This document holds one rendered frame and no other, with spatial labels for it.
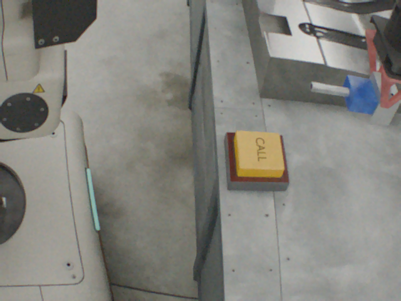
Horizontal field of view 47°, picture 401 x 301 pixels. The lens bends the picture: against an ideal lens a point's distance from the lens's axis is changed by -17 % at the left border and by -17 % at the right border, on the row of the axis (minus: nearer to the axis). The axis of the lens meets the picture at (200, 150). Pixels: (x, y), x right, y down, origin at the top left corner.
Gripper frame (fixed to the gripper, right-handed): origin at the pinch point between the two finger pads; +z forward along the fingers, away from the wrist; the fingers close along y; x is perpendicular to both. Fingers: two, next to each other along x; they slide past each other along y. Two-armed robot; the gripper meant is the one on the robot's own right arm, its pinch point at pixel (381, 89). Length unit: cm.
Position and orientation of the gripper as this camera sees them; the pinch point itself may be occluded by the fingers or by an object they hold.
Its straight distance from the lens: 68.1
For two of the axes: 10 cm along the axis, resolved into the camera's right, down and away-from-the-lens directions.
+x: -9.9, -0.7, -1.3
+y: -0.3, -7.9, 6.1
